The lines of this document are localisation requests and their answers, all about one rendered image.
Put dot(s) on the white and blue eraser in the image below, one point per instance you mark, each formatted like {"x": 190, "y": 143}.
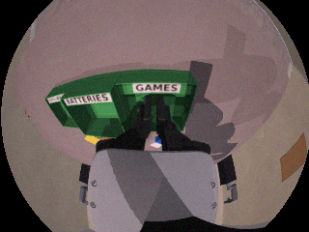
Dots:
{"x": 156, "y": 142}

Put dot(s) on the green bin labelled batteries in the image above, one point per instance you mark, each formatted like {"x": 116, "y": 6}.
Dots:
{"x": 127, "y": 90}

